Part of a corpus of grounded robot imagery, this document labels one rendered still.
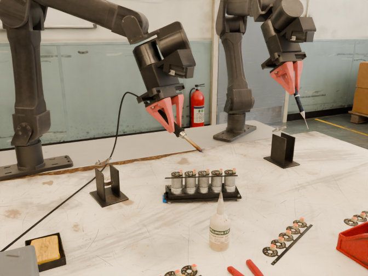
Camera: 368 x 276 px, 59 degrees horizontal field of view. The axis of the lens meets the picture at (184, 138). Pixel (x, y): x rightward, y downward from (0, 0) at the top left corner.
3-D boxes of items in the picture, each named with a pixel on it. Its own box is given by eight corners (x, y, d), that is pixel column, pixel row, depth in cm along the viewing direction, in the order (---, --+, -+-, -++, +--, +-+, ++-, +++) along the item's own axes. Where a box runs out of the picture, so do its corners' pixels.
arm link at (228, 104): (255, 96, 109) (247, 93, 115) (230, 97, 107) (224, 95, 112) (253, 115, 111) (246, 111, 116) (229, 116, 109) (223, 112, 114)
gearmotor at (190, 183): (184, 192, 71) (184, 170, 69) (195, 191, 71) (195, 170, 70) (184, 197, 69) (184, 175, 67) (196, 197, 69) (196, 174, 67)
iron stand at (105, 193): (120, 204, 75) (108, 164, 77) (132, 197, 68) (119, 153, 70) (94, 212, 72) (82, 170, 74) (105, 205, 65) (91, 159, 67)
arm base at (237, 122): (258, 108, 119) (241, 105, 123) (230, 119, 104) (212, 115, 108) (257, 128, 121) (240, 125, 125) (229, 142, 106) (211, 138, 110)
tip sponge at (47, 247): (26, 247, 55) (24, 239, 54) (60, 238, 57) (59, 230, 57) (28, 276, 48) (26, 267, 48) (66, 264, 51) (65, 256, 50)
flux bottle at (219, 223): (207, 250, 54) (208, 196, 51) (210, 238, 57) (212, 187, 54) (228, 253, 53) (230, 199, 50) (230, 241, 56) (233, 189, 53)
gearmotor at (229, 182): (222, 190, 72) (223, 169, 70) (233, 190, 72) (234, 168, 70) (224, 196, 69) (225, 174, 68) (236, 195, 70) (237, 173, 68)
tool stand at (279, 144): (284, 171, 94) (271, 134, 97) (308, 162, 86) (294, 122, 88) (268, 174, 92) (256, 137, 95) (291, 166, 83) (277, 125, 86)
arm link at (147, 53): (172, 67, 77) (161, 39, 77) (166, 63, 71) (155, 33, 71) (145, 78, 78) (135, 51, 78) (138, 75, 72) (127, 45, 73)
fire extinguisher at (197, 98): (188, 133, 362) (188, 83, 346) (200, 131, 368) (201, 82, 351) (193, 137, 349) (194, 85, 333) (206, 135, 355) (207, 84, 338)
